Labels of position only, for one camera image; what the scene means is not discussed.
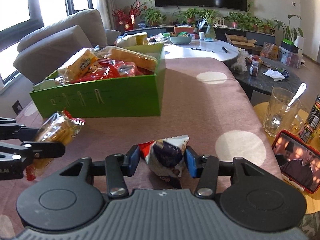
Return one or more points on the wall power socket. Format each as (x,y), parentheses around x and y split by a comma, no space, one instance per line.
(17,107)

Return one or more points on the beige sofa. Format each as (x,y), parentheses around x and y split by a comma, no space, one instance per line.
(43,51)

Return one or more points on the light blue snack bowl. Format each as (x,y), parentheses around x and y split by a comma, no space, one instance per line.
(182,39)

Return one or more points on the clear bag of bread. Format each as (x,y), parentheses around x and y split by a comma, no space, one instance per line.
(121,54)

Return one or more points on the yellow canister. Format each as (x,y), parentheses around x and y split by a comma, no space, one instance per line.
(141,38)

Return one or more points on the orange bread packet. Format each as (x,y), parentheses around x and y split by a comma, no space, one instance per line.
(78,65)

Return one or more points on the white round coffee table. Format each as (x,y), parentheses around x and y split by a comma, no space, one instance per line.
(198,48)

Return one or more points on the drinking glass with spoon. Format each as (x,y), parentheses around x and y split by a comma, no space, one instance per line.
(282,108)

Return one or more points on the glass vase with plant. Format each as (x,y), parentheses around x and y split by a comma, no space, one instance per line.
(210,17)

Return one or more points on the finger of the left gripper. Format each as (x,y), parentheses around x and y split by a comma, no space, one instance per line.
(38,150)
(10,129)

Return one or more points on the red cased smartphone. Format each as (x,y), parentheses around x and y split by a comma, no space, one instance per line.
(298,161)

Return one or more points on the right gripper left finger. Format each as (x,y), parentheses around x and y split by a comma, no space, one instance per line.
(117,167)

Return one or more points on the shiny red snack bag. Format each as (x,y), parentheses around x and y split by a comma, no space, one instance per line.
(110,69)

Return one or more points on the black yellow drink can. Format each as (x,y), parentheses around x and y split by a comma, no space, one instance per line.
(311,125)

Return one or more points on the green cardboard box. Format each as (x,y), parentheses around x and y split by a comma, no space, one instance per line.
(119,97)

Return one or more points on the dark round marble table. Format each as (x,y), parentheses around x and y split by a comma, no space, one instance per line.
(264,84)

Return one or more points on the cardboard box on console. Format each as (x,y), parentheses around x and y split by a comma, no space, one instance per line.
(240,41)

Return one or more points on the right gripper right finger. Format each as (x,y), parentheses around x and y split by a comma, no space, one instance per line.
(206,169)

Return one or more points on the yellow bread packet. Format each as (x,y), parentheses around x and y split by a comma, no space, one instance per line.
(60,127)

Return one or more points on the small red white snack packet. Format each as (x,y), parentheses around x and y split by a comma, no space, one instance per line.
(165,157)

